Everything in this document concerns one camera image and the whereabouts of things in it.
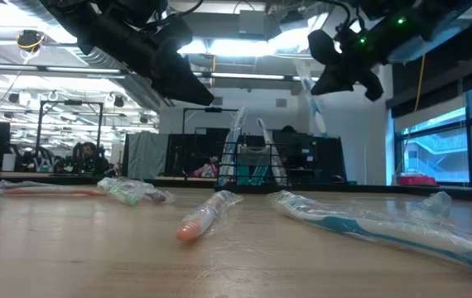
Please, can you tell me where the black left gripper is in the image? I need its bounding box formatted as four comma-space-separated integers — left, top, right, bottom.
128, 16, 216, 107

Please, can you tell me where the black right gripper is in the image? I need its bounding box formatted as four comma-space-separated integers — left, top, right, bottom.
308, 29, 386, 103

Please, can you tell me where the blue toothbrush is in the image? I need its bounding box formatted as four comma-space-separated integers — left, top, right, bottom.
218, 106, 248, 187
267, 189, 472, 279
293, 60, 330, 140

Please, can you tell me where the purple toothbrush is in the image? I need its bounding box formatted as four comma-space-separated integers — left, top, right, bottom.
256, 118, 289, 186
144, 184, 177, 204

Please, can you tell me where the green toothbrush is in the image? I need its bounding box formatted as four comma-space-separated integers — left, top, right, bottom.
409, 190, 453, 219
97, 176, 154, 207

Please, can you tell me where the orange toothbrush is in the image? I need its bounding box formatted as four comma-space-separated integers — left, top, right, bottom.
176, 190, 244, 243
0, 179, 107, 199

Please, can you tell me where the black gantry stand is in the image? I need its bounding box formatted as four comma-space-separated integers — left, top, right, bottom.
181, 106, 244, 137
35, 99, 105, 166

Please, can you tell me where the ceiling light strip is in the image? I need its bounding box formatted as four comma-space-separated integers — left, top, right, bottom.
0, 61, 320, 82

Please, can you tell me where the person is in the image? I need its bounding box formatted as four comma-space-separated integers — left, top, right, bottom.
280, 124, 303, 144
71, 142, 111, 175

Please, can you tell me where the black partition panel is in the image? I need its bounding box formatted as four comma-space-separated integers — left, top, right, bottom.
164, 127, 347, 186

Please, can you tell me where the grey hanging cloth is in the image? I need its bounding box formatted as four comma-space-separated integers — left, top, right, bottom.
124, 131, 171, 180

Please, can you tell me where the grey ceiling box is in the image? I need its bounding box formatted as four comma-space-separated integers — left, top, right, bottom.
238, 10, 268, 36

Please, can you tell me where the grey translucent cup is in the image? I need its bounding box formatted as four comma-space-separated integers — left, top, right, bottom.
236, 143, 272, 186

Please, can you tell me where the red tray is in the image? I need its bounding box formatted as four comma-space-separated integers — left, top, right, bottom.
398, 175, 439, 187

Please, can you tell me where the yellow hanging cable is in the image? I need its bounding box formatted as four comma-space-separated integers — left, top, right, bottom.
412, 52, 427, 113

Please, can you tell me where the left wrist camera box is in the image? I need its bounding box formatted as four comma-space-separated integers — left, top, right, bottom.
94, 0, 169, 28

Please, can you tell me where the black aluminium table frame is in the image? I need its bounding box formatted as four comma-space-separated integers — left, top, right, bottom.
0, 171, 472, 204

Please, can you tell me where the black wire caddy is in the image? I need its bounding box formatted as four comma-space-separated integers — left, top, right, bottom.
214, 140, 293, 194

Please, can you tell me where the black ceiling device yellow cable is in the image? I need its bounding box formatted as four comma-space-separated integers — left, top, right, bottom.
15, 28, 47, 55

